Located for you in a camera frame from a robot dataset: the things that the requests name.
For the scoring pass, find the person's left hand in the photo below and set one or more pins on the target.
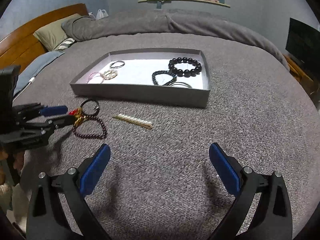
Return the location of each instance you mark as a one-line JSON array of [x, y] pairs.
[[18, 163]]

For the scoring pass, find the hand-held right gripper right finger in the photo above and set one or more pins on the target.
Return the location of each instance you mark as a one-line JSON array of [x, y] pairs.
[[223, 170]]

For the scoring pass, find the wooden stand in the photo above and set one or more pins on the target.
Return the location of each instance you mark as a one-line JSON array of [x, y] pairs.
[[300, 72]]

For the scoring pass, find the wooden wall shelf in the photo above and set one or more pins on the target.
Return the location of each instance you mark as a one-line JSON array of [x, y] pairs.
[[185, 1]]

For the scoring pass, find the light blue cloth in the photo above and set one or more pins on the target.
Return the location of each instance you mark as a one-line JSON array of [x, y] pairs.
[[40, 66]]

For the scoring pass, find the silver bangle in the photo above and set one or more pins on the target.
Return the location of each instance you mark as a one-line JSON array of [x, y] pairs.
[[185, 83]]

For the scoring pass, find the olive pillow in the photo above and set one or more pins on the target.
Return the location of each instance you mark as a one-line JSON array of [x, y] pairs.
[[55, 32]]

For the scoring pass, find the rolled grey duvet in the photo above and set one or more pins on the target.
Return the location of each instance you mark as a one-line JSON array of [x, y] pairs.
[[175, 25]]

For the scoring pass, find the black monitor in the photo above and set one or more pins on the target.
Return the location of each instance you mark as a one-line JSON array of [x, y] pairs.
[[303, 42]]

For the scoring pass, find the white plastic bag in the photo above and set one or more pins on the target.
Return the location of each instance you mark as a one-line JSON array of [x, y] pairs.
[[102, 14]]

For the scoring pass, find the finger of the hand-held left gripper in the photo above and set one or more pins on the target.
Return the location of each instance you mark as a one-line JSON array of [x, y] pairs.
[[63, 121], [53, 110]]

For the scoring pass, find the pearl hair clip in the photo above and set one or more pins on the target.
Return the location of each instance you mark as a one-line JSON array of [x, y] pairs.
[[132, 121]]

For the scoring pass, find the wooden headboard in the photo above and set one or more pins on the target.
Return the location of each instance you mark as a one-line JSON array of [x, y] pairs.
[[22, 35]]

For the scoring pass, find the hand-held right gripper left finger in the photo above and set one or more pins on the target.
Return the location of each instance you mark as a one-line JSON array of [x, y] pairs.
[[96, 170]]

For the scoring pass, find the striped pillow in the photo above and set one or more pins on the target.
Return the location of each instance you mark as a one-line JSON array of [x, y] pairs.
[[65, 44]]

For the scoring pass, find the red and gold charm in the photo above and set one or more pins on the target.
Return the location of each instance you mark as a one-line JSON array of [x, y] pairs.
[[78, 117]]

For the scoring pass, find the grey cardboard tray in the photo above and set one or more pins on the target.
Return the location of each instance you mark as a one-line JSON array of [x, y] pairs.
[[135, 93]]

